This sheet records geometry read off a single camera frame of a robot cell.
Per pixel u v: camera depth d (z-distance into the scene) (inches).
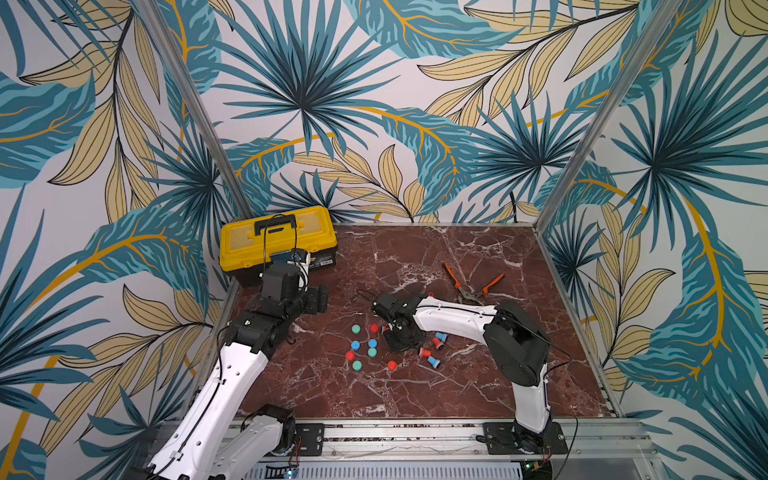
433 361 33.5
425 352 33.8
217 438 16.3
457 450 28.9
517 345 19.4
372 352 34.7
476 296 39.5
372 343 35.4
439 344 34.6
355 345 34.8
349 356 34.4
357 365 33.7
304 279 22.7
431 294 38.5
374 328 36.5
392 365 33.7
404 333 29.7
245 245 35.9
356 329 36.4
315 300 26.0
